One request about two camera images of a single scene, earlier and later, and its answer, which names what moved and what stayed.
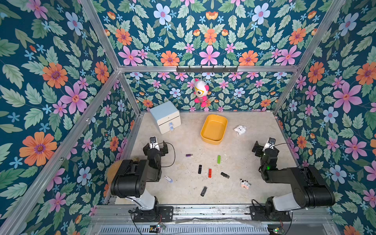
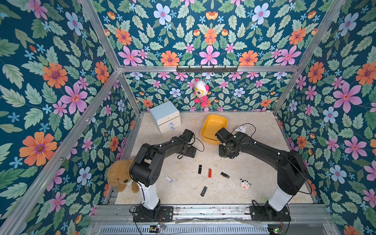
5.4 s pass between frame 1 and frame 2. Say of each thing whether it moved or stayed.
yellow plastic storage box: stayed
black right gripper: moved
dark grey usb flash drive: stayed
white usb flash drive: stayed
